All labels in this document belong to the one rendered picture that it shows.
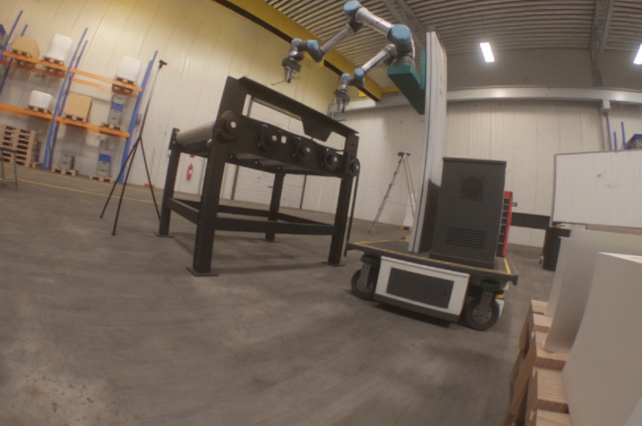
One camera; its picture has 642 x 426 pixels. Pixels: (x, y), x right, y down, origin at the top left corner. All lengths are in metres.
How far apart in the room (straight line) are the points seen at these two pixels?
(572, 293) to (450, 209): 0.92
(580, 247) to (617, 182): 4.61
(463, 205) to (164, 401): 1.37
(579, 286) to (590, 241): 0.09
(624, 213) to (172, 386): 5.26
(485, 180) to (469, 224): 0.22
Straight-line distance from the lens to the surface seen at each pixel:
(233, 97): 1.63
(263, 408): 0.73
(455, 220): 1.38
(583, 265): 0.61
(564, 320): 0.62
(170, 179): 2.41
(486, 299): 1.40
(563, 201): 5.32
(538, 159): 11.60
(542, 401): 0.47
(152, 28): 11.78
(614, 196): 5.16
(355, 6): 1.86
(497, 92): 11.95
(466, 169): 1.40
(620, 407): 0.33
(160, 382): 0.78
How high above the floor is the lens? 0.52
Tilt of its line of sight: 4 degrees up
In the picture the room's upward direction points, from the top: 9 degrees clockwise
